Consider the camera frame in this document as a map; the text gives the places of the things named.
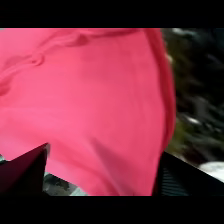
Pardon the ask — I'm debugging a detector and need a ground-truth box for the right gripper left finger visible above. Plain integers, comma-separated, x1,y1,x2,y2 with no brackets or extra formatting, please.
0,142,51,197

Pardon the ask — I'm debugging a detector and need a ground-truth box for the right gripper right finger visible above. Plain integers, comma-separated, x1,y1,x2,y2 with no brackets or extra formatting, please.
152,151,224,197

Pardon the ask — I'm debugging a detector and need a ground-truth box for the red garment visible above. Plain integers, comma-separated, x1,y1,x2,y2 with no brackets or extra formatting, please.
0,28,177,197

